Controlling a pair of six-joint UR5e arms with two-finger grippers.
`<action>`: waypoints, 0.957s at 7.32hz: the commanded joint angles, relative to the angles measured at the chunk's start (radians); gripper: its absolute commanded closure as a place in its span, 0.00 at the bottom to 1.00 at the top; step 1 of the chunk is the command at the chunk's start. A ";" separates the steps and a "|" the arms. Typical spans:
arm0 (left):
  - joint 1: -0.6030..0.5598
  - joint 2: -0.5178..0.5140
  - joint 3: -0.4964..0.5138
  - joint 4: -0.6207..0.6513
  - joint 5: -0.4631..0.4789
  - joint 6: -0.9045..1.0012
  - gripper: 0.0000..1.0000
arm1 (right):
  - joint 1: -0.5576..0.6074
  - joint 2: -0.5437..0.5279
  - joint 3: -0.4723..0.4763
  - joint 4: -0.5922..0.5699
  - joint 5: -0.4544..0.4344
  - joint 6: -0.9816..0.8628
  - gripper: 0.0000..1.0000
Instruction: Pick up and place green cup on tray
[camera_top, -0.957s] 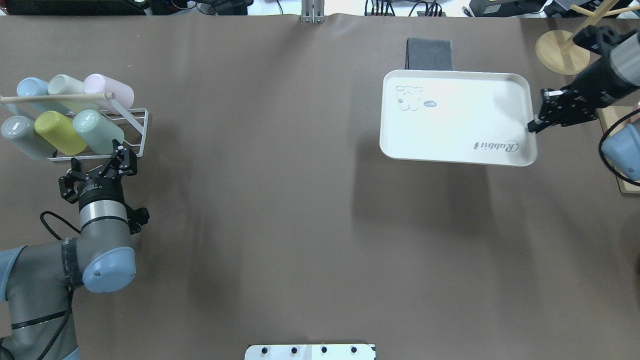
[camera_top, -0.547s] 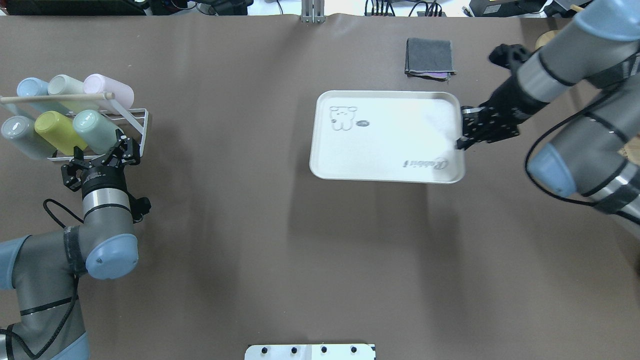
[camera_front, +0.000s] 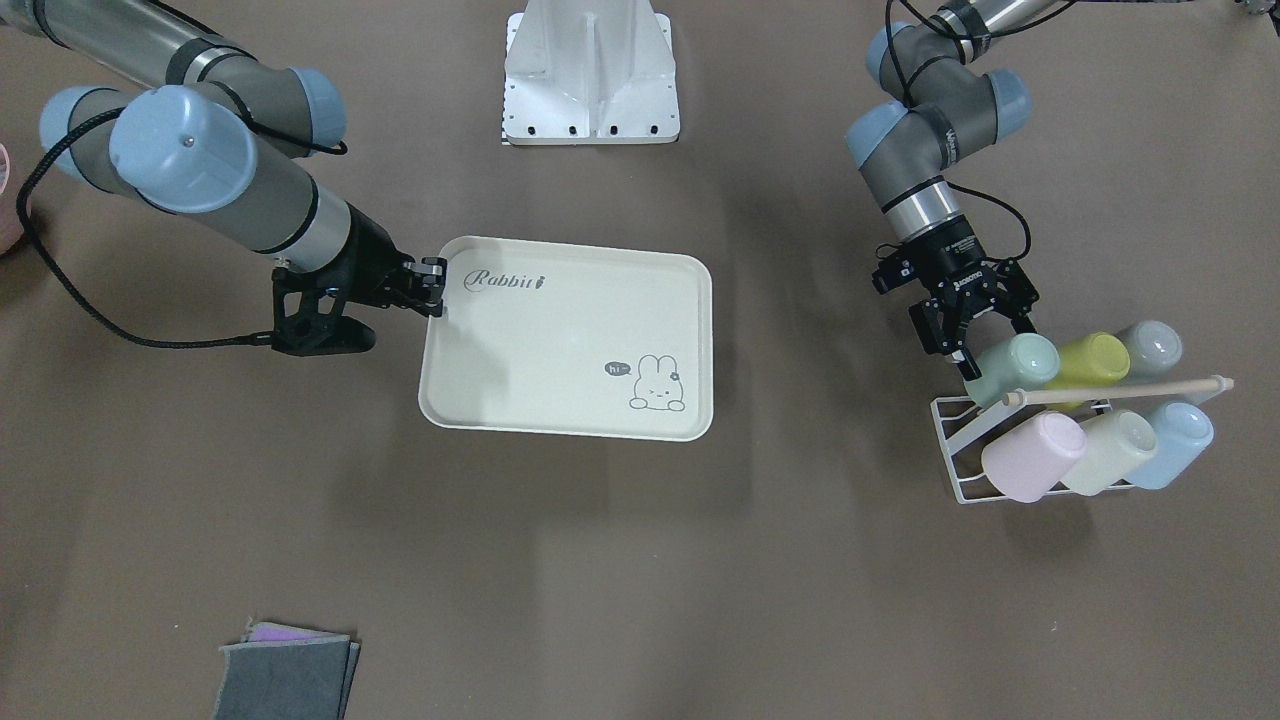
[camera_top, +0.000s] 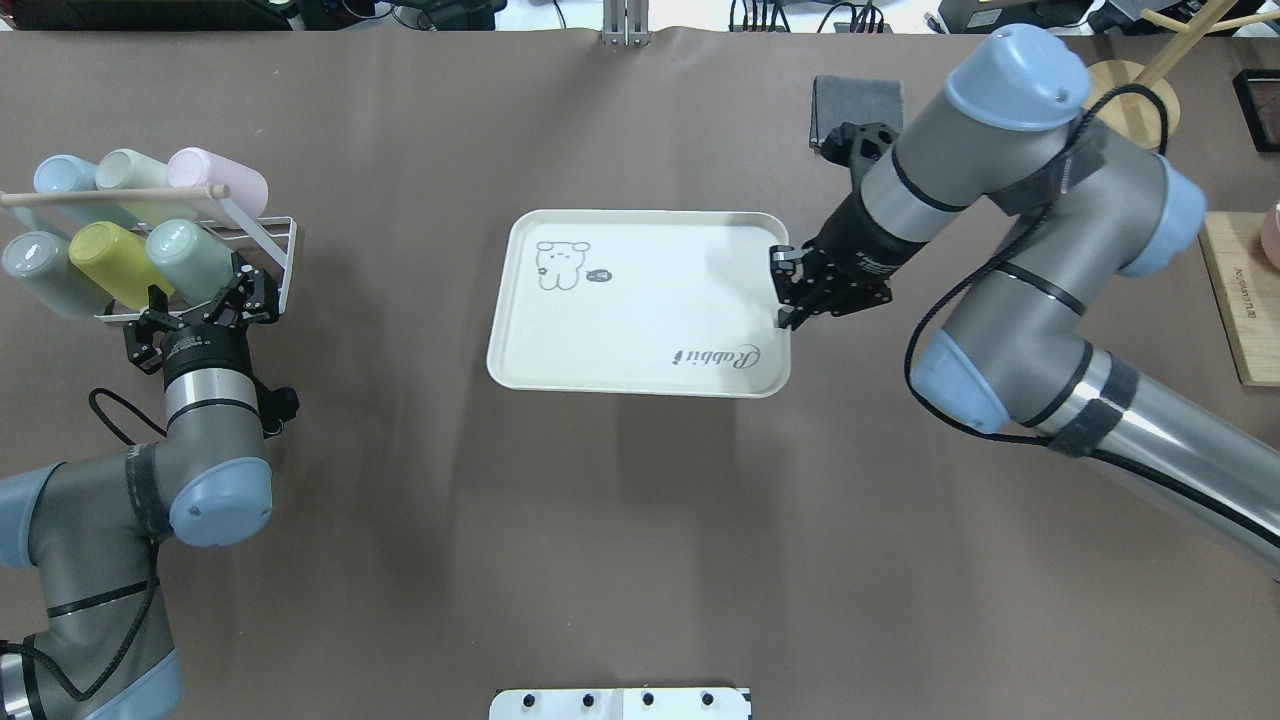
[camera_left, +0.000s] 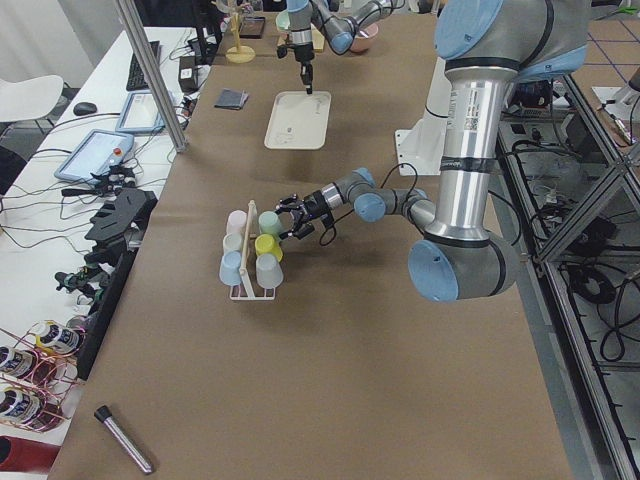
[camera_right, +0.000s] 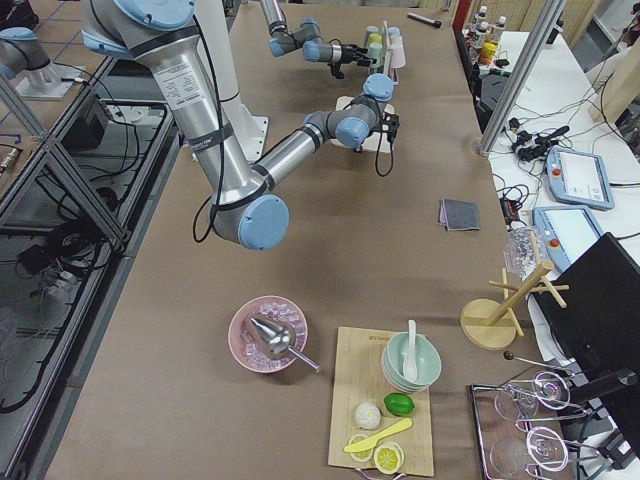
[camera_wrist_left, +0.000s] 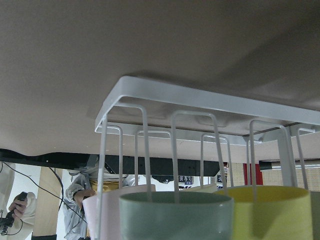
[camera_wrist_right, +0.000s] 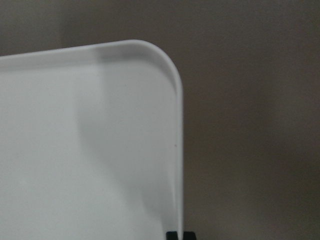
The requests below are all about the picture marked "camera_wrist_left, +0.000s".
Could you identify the grey cup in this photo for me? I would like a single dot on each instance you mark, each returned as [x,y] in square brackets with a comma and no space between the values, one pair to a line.
[315,209]

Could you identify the green cup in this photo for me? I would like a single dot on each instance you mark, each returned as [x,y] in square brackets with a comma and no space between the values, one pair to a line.
[196,216]

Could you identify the pink cup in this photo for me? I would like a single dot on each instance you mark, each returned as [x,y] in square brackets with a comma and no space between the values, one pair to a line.
[100,215]

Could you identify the person in background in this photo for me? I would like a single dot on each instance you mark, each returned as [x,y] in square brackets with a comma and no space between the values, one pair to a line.
[84,185]

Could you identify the yellow cup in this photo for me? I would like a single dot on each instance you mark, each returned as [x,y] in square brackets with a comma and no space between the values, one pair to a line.
[278,213]

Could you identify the white wire cup rack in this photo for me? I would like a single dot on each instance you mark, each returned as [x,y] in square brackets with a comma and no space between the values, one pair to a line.
[233,115]

